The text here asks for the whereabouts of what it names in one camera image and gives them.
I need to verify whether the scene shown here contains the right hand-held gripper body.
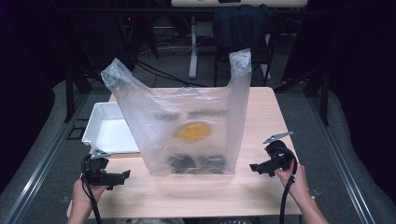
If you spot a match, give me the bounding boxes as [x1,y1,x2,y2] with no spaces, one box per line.
[262,131,296,172]

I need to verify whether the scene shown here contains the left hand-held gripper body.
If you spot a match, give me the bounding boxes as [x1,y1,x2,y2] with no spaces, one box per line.
[81,148,111,187]

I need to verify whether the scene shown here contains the white plastic bin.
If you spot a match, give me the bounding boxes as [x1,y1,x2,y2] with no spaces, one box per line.
[81,101,140,156]

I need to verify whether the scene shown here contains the black box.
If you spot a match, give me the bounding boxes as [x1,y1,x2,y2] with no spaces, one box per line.
[167,154,227,175]

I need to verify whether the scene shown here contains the clear plastic bag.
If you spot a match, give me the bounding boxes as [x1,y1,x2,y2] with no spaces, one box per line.
[100,48,252,176]

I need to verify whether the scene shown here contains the person's right hand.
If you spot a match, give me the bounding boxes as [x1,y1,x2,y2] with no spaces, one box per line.
[275,161,311,203]

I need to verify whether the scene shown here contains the person's left hand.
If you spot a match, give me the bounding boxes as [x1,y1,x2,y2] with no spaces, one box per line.
[69,178,108,217]

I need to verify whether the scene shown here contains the black metal stand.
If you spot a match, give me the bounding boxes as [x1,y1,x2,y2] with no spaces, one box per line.
[64,68,93,123]
[274,66,331,127]

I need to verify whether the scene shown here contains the black chair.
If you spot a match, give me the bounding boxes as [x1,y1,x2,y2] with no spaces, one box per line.
[213,13,279,88]

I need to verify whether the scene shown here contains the white desk leg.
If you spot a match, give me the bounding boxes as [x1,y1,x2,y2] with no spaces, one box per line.
[189,15,199,79]

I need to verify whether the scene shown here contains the dark blue jacket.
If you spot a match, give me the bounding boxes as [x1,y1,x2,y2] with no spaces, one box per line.
[212,3,272,60]

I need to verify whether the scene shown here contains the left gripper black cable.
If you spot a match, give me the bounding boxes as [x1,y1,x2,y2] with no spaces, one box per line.
[81,155,103,224]

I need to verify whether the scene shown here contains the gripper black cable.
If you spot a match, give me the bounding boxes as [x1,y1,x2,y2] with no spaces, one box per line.
[81,155,103,224]
[278,148,298,224]

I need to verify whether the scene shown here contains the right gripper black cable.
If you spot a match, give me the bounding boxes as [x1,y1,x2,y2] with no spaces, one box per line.
[278,148,298,224]

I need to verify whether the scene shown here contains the metal floor rail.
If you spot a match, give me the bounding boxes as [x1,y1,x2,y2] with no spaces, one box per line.
[306,92,377,224]
[3,92,92,224]

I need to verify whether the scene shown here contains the black floor cables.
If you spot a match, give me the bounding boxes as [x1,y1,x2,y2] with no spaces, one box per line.
[135,60,207,89]

